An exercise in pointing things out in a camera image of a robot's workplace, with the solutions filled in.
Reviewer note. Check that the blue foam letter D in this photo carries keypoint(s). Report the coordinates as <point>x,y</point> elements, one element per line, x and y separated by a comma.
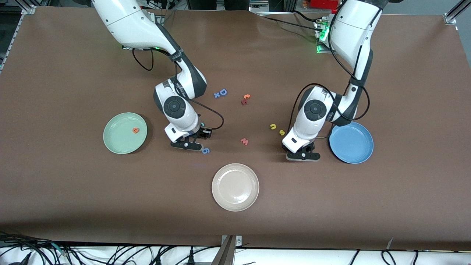
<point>220,92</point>

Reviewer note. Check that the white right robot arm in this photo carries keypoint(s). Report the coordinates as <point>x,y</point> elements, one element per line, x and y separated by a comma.
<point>125,22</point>

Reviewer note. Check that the pink foam letter w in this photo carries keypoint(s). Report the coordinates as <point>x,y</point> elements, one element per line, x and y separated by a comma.
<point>244,141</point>

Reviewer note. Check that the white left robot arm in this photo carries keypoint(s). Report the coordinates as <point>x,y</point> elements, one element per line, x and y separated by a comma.
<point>349,29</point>

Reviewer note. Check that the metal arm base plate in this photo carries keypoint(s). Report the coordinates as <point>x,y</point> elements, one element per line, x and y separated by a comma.
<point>319,51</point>

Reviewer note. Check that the beige plate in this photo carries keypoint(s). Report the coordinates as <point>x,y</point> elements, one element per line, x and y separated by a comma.
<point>235,187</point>

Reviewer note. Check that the red box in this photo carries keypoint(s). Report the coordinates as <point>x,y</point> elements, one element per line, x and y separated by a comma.
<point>320,3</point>

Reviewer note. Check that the mint green plate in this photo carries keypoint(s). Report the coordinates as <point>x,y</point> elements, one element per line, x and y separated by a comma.
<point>117,141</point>

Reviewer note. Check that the blue plate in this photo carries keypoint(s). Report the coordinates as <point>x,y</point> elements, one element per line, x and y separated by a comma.
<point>353,145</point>

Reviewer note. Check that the aluminium corner bracket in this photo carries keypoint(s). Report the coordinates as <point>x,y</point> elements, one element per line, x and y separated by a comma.
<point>28,9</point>

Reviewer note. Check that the aluminium frame post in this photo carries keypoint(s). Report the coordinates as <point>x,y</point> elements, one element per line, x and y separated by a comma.
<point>226,254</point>

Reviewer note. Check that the aluminium corner profile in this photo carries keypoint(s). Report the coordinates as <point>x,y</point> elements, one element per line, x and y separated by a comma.
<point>449,18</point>

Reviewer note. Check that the brown table cover mat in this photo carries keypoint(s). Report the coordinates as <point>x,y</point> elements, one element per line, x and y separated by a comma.
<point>73,184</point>

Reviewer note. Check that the white paper flap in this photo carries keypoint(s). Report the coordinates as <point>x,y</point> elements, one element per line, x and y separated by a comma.
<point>390,242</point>

